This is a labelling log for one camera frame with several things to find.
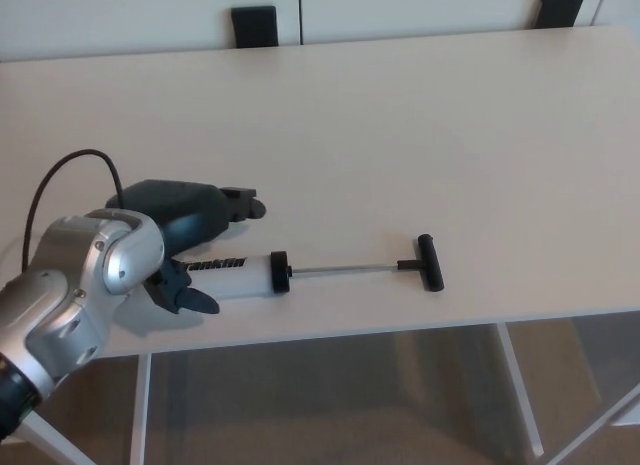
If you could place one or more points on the white cabinet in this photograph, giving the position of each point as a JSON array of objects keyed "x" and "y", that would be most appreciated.
[{"x": 150, "y": 15}]

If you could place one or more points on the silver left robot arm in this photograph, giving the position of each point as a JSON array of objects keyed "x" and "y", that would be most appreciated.
[{"x": 60, "y": 285}]

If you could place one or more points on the white Franklin air pump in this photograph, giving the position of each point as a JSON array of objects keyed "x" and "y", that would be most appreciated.
[{"x": 250, "y": 280}]

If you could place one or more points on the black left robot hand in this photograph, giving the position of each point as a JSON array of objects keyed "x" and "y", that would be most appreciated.
[{"x": 185, "y": 210}]

